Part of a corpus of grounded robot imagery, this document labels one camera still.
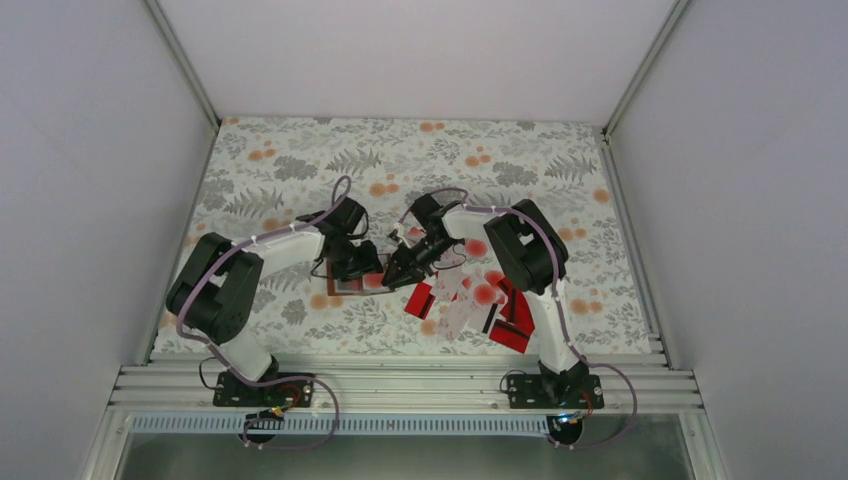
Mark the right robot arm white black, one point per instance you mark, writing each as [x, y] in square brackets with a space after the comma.
[531, 256]

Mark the dark red card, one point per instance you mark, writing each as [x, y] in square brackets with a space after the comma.
[516, 309]
[514, 336]

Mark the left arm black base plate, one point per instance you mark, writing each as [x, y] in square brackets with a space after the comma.
[231, 392]

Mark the white card black stripe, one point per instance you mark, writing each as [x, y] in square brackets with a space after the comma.
[482, 318]

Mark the floral patterned table mat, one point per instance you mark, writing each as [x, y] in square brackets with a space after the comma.
[264, 172]

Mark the white card pale pattern bottom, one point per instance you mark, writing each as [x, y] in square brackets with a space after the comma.
[454, 319]

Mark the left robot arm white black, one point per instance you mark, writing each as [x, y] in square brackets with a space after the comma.
[213, 294]

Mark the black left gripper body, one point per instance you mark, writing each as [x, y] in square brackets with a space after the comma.
[351, 262]

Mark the white card red circle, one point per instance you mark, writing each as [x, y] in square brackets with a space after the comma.
[475, 248]
[485, 291]
[373, 282]

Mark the red card black stripe left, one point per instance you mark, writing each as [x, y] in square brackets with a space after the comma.
[420, 301]

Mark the dark red card right upper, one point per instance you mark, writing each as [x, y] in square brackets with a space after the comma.
[516, 309]

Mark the slotted grey cable duct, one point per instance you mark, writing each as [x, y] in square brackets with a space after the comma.
[347, 424]

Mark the brown leather card holder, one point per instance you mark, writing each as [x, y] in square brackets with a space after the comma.
[337, 287]

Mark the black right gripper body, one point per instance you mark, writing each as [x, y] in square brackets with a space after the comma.
[426, 254]

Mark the dark red card bottom right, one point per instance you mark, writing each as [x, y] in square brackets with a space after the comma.
[514, 336]

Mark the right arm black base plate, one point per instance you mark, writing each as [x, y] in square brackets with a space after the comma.
[527, 391]

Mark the aluminium rail frame front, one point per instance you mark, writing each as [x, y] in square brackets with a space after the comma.
[406, 385]

